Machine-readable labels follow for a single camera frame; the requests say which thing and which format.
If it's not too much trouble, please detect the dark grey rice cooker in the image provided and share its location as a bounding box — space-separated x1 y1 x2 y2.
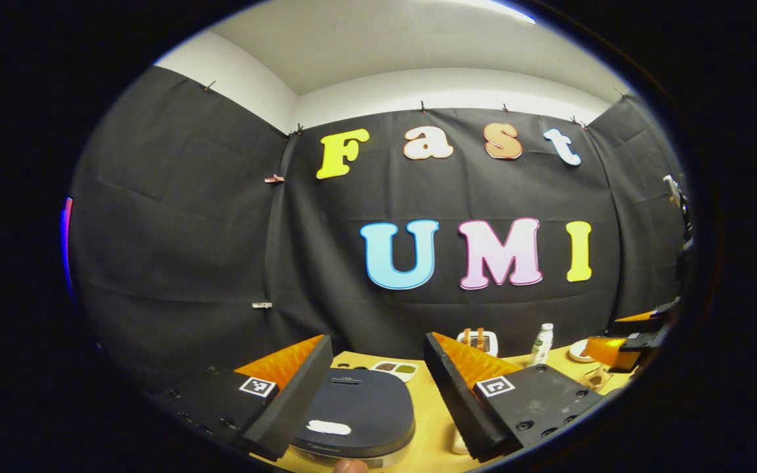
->
290 368 417 468

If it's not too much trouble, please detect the white toaster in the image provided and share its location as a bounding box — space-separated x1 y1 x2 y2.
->
456 330 499 357

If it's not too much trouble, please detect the computer monitor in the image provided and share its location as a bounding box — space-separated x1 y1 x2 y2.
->
60 196 74 296

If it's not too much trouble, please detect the black backdrop cloth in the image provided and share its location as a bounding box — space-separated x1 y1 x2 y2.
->
68 66 691 408

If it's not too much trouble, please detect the white milk bottle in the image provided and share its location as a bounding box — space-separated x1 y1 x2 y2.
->
527 323 555 367

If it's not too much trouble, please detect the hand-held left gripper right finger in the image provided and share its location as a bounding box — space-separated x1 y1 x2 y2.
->
423 332 604 463

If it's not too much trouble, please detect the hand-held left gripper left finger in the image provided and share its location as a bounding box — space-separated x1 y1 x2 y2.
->
149 334 334 462

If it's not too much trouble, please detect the white compartment dish with beans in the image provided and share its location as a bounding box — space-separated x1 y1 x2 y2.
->
370 360 419 383

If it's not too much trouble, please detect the white plate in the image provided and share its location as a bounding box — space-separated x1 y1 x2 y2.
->
568 339 599 363

